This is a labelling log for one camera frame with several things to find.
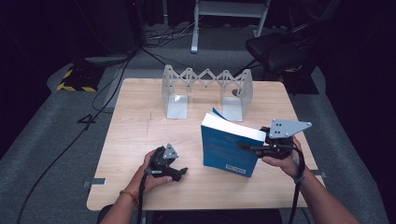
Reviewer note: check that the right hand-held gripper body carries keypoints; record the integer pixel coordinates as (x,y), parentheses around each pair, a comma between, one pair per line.
(281,146)

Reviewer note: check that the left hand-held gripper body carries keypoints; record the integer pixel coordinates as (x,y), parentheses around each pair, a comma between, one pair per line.
(160,161)

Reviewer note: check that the blue paperback book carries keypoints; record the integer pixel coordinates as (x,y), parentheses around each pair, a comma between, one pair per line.
(224,152)

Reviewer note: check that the person's right hand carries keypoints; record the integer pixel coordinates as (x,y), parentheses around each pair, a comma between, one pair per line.
(291,166)

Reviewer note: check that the person's left hand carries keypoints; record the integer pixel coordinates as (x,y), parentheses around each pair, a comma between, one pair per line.
(143,182)

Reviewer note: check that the grey expandable metal book stand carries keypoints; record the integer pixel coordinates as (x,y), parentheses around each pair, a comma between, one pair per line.
(177,105)

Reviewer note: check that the person's dark clothed lap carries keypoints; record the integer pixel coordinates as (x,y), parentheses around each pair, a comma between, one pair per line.
(218,217)

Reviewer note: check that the black chair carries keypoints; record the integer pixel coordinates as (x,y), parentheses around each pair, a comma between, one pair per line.
(280,51)

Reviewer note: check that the yellow black striped base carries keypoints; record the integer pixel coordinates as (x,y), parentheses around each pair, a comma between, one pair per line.
(81,79)

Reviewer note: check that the grey table edge bracket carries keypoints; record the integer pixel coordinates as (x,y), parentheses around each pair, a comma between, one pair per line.
(95,182)
(319,174)

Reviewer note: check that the white metal stand frame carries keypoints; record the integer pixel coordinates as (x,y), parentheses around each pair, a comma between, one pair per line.
(195,34)

